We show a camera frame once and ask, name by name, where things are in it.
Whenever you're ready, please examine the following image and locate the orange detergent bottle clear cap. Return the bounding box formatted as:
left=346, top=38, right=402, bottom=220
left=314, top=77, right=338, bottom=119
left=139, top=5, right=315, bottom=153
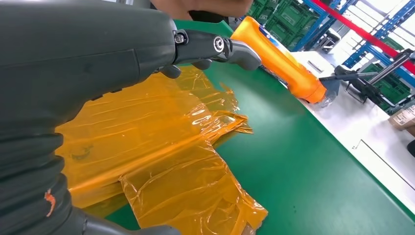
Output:
left=231, top=16, right=341, bottom=109

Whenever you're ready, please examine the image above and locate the green plastic crate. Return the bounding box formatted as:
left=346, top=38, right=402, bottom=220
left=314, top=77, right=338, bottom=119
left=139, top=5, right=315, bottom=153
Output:
left=246, top=0, right=276, bottom=26
left=269, top=0, right=321, bottom=47
left=360, top=63, right=413, bottom=111

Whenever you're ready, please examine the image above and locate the yellow plastic film sheet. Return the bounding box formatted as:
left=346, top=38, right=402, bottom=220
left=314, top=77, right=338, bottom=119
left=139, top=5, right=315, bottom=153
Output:
left=55, top=65, right=269, bottom=235

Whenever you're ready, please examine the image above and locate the blue metal trolley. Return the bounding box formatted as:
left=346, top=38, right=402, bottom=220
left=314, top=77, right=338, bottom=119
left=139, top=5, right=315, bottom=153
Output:
left=292, top=0, right=357, bottom=52

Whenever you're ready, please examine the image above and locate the black remote controller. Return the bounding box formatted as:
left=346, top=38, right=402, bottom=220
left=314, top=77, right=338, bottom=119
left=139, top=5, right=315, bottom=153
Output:
left=334, top=65, right=398, bottom=108

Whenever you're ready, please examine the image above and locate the blue steel shelf rack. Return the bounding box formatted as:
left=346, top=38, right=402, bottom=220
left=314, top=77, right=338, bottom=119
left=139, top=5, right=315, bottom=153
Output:
left=342, top=0, right=415, bottom=88

